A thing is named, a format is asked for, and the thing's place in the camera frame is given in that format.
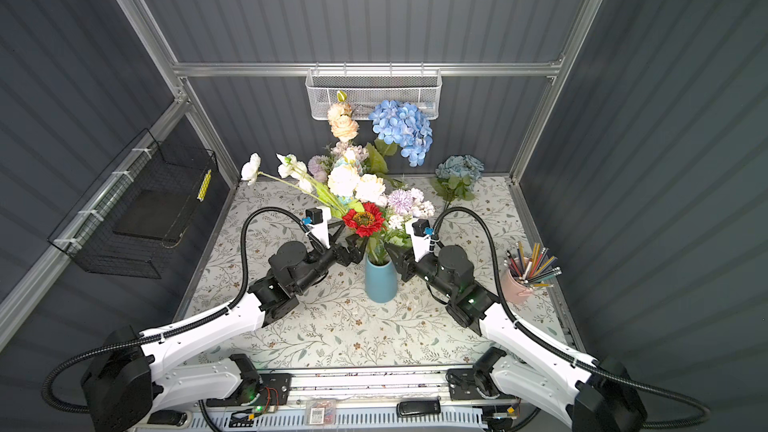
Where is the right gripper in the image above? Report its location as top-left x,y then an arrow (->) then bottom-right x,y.
385,234 -> 456,302

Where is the teal ceramic vase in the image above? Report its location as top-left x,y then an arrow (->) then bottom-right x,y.
365,255 -> 398,303

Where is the red sunflower cream peony stem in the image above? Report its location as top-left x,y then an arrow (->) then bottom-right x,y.
327,160 -> 389,265

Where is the lilac white flower bunch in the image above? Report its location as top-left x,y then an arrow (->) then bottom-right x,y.
307,141 -> 369,183

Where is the peach peony stem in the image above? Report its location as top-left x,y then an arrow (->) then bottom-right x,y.
327,90 -> 359,142

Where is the blue hydrangea flower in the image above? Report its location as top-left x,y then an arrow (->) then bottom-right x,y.
368,100 -> 433,168

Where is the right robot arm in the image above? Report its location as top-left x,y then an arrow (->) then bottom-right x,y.
386,245 -> 647,431

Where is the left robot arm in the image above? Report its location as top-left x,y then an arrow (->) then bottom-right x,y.
81,241 -> 364,431

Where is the pink pencil cup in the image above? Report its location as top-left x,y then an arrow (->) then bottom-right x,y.
500,270 -> 534,306

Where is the coloured pencils bunch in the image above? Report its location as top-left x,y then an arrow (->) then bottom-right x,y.
506,242 -> 563,288

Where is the black remote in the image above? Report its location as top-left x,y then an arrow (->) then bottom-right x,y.
396,399 -> 441,418

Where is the yellow marker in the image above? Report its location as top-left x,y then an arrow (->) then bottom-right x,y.
196,169 -> 212,202

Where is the small clear parts box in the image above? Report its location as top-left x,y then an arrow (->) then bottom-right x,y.
305,399 -> 337,427

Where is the black pad in basket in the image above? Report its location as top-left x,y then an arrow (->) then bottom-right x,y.
113,190 -> 193,244

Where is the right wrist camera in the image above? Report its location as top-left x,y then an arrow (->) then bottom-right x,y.
405,218 -> 433,262

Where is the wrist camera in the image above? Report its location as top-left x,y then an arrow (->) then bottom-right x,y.
405,218 -> 433,262
302,206 -> 332,249

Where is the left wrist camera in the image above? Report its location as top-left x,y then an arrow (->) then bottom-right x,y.
302,206 -> 332,249

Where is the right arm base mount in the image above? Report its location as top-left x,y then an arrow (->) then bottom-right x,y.
445,368 -> 517,401

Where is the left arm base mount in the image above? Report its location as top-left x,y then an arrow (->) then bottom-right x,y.
205,373 -> 293,411

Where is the white wire basket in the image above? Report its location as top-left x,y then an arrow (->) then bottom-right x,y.
305,67 -> 443,120

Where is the black wire basket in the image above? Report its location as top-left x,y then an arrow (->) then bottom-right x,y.
48,132 -> 218,280

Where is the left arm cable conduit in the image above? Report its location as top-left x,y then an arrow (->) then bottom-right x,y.
40,206 -> 313,415

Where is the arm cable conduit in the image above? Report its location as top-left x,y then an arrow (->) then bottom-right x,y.
40,206 -> 313,415
433,206 -> 712,430

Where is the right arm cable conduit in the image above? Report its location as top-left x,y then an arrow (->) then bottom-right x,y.
433,206 -> 712,430

